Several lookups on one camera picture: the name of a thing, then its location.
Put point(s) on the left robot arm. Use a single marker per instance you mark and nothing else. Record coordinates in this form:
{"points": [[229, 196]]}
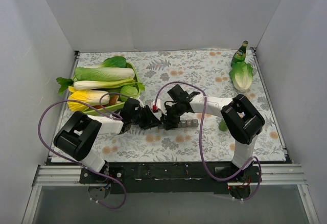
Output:
{"points": [[79, 133]]}

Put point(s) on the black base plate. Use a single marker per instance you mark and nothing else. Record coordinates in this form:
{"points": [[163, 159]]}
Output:
{"points": [[159, 177]]}

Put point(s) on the yellow cabbage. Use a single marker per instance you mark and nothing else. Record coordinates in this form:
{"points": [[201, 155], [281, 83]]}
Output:
{"points": [[90, 97]]}

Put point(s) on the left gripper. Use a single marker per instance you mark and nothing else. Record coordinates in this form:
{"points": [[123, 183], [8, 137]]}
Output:
{"points": [[145, 116]]}

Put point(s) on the green glass bottle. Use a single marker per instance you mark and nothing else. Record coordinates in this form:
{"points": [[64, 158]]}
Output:
{"points": [[240, 54]]}

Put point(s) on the green pill bottle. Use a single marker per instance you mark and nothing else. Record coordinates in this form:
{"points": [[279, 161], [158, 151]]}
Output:
{"points": [[223, 126]]}

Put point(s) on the green napa cabbage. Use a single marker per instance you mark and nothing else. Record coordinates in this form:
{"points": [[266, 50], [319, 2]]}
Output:
{"points": [[103, 74]]}

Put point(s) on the green plastic tray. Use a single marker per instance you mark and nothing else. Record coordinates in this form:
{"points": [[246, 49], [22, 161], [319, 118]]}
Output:
{"points": [[115, 103]]}

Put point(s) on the green lettuce head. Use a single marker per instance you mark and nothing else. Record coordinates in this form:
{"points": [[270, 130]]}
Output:
{"points": [[241, 75]]}

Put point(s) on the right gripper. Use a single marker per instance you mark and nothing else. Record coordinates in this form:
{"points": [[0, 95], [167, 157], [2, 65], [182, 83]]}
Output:
{"points": [[172, 116]]}

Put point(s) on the grey weekly pill organizer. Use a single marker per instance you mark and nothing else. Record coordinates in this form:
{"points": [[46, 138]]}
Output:
{"points": [[190, 123]]}

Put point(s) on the round green cabbage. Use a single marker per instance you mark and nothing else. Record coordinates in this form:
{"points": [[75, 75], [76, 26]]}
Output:
{"points": [[128, 91]]}

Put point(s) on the white stalk bok choy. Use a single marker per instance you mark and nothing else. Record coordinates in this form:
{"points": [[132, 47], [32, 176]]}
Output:
{"points": [[90, 85]]}

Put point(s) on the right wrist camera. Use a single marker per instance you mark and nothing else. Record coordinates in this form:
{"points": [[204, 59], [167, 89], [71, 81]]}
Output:
{"points": [[158, 106]]}

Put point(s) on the aluminium frame rail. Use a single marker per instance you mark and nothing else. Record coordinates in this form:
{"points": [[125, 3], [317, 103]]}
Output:
{"points": [[69, 175]]}

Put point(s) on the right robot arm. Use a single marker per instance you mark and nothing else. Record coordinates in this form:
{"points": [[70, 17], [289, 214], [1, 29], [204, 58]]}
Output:
{"points": [[242, 119]]}

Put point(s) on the dark green leafy vegetable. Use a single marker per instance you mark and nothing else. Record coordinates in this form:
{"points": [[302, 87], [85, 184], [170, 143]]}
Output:
{"points": [[114, 62]]}

